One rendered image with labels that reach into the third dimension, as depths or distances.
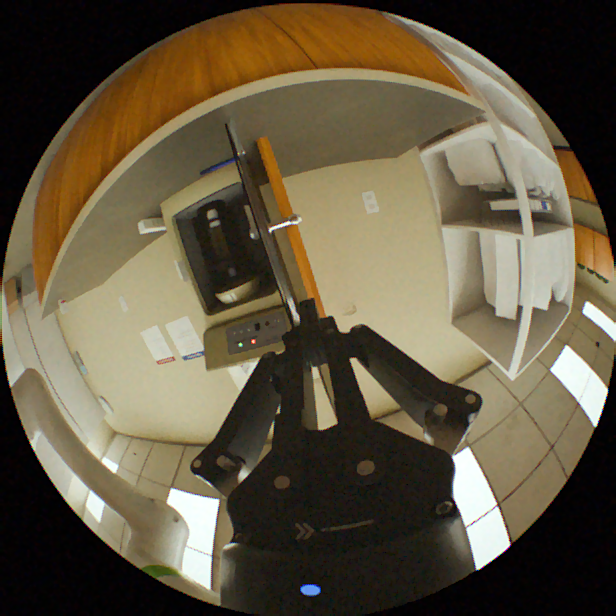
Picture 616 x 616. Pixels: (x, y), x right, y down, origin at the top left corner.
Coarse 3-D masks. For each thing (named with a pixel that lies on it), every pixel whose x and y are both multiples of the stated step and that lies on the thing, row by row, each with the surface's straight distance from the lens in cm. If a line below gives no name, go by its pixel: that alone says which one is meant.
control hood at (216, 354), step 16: (240, 320) 66; (288, 320) 60; (208, 336) 71; (224, 336) 67; (208, 352) 69; (224, 352) 66; (240, 352) 63; (256, 352) 61; (208, 368) 68; (224, 368) 65
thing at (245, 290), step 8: (240, 280) 84; (248, 280) 82; (256, 280) 71; (224, 288) 82; (232, 288) 83; (240, 288) 67; (248, 288) 69; (256, 288) 72; (224, 296) 70; (232, 296) 69; (240, 296) 69; (248, 296) 70; (232, 304) 71
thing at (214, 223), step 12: (204, 216) 74; (216, 216) 72; (204, 228) 74; (216, 228) 71; (228, 228) 73; (216, 240) 71; (228, 240) 71; (216, 252) 72; (228, 252) 71; (216, 264) 73; (228, 264) 70
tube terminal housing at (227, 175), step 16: (208, 176) 70; (224, 176) 67; (192, 192) 71; (208, 192) 68; (176, 208) 73; (176, 224) 76; (176, 240) 72; (176, 256) 73; (192, 272) 73; (192, 288) 71; (272, 288) 71; (224, 304) 79; (240, 304) 68; (256, 304) 65; (272, 304) 65; (208, 320) 73; (224, 320) 70; (240, 384) 84
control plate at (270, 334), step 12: (240, 324) 65; (252, 324) 63; (264, 324) 62; (276, 324) 61; (228, 336) 66; (240, 336) 64; (252, 336) 62; (264, 336) 61; (276, 336) 59; (228, 348) 65; (240, 348) 63; (252, 348) 61
